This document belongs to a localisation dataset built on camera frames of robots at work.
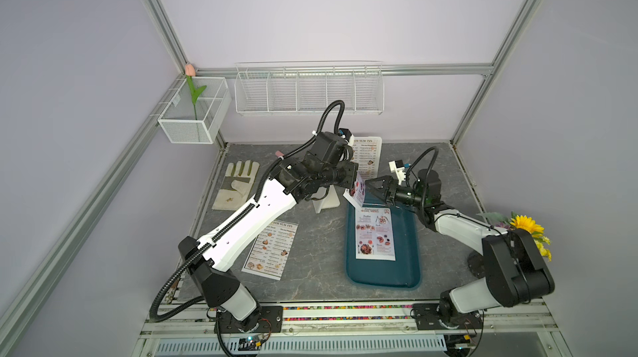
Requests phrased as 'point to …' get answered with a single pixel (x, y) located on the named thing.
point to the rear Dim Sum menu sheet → (365, 154)
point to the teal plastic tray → (404, 272)
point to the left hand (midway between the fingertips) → (356, 173)
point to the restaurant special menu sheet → (359, 192)
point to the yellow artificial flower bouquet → (519, 222)
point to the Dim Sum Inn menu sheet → (271, 249)
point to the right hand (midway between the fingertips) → (366, 186)
